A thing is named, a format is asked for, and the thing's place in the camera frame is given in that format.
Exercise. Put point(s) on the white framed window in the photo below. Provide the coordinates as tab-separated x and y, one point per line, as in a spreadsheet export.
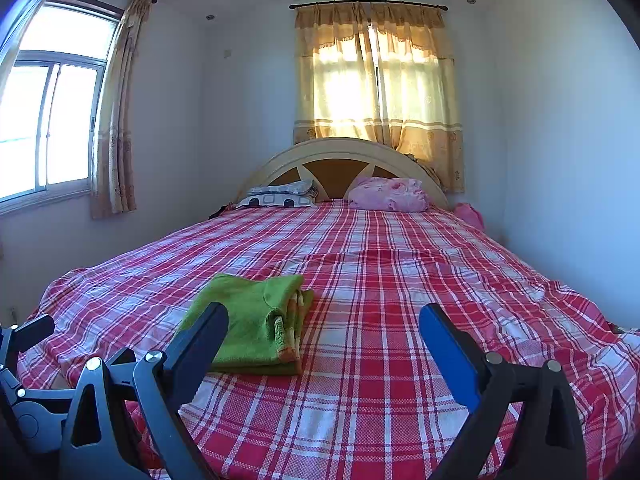
55	125

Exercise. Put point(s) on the green striped knit sweater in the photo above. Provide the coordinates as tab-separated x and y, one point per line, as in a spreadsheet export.
250	310

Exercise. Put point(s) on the narrow yellow floral curtain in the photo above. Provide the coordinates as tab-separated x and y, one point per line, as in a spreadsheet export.
117	125

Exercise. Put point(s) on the pink cloth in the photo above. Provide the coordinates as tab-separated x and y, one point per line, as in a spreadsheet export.
471	216

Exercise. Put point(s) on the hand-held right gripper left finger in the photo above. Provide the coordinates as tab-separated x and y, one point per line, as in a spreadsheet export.
200	345

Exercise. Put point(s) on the row of recessed ceiling lights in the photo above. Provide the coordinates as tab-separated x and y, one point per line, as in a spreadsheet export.
210	17

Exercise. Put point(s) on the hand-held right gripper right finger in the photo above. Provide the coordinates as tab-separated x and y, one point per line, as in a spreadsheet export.
450	355

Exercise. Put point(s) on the cream arched headboard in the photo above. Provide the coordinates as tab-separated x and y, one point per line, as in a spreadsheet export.
325	152

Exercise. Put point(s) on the white black patterned pillow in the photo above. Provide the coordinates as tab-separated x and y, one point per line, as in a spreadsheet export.
280	195

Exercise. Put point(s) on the red plaid bed sheet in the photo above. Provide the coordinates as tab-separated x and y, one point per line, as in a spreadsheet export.
380	280

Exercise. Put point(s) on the pink pillow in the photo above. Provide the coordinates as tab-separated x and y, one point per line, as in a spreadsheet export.
387	194

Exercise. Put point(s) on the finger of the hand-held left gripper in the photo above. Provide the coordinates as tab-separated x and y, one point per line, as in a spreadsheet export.
32	332

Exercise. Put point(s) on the dark cloth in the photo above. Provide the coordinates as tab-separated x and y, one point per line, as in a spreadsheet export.
221	210

